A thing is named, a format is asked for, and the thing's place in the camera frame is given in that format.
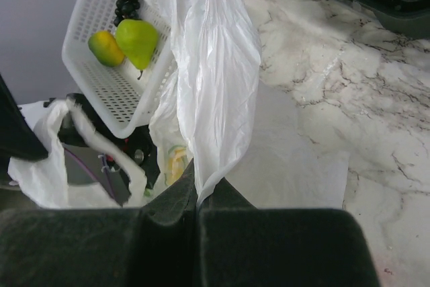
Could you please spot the white perforated plastic basket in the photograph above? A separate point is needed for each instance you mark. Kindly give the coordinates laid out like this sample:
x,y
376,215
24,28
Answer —
x,y
123,96

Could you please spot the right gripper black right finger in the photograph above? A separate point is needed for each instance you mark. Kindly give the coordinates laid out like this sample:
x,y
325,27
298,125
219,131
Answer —
x,y
241,245

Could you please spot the white plastic bag lemon print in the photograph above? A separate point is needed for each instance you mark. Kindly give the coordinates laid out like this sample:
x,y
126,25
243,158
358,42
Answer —
x,y
214,114

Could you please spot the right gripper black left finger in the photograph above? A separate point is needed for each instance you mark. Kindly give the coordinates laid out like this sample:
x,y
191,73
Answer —
x,y
147,246

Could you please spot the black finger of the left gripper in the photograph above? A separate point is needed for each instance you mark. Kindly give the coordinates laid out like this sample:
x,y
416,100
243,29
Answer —
x,y
17,138

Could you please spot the green fake pear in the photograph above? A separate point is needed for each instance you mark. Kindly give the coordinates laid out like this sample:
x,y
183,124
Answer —
x,y
136,40

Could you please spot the black fake grape bunch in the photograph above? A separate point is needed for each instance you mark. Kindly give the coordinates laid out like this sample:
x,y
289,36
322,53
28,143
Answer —
x,y
126,9

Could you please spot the yellow green fake mango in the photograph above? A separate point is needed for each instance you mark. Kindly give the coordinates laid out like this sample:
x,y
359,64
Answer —
x,y
105,49

